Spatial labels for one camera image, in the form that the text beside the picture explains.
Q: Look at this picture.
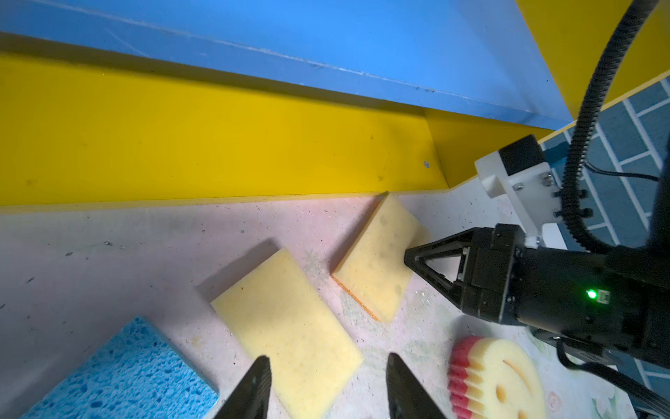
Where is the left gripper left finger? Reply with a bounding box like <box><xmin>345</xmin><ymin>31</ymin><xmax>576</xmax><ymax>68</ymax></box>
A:
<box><xmin>214</xmin><ymin>355</ymin><xmax>272</xmax><ymax>419</ymax></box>

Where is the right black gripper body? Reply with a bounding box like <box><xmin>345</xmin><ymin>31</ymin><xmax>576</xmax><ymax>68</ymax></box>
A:
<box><xmin>460</xmin><ymin>225</ymin><xmax>669</xmax><ymax>368</ymax></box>

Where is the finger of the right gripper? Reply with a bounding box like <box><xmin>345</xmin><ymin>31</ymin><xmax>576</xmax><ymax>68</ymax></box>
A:
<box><xmin>408</xmin><ymin>261</ymin><xmax>463</xmax><ymax>311</ymax></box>
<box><xmin>404</xmin><ymin>229</ymin><xmax>474</xmax><ymax>272</ymax></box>

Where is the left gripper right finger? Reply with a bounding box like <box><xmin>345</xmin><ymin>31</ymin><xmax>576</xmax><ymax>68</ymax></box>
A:
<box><xmin>386</xmin><ymin>353</ymin><xmax>446</xmax><ymax>419</ymax></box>

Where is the pale yellow orange-backed sponge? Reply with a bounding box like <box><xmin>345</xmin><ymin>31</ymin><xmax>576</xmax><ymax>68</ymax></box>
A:
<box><xmin>332</xmin><ymin>195</ymin><xmax>429</xmax><ymax>323</ymax></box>

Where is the blue sponge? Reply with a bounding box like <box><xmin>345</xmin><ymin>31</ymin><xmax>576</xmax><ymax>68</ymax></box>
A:
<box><xmin>23</xmin><ymin>318</ymin><xmax>218</xmax><ymax>418</ymax></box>

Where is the yellow shelf with coloured boards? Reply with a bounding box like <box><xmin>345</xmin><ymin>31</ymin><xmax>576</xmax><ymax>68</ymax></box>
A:
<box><xmin>0</xmin><ymin>0</ymin><xmax>670</xmax><ymax>209</ymax></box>

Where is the yellow smiley face sponge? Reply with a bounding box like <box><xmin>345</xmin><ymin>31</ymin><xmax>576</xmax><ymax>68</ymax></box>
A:
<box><xmin>448</xmin><ymin>336</ymin><xmax>547</xmax><ymax>418</ymax></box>

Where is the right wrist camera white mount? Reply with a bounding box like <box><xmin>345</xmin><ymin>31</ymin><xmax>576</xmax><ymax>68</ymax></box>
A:
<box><xmin>475</xmin><ymin>134</ymin><xmax>562</xmax><ymax>248</ymax></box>

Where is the black corrugated cable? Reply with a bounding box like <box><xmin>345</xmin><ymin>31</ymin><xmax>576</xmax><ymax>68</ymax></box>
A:
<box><xmin>561</xmin><ymin>0</ymin><xmax>661</xmax><ymax>255</ymax></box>

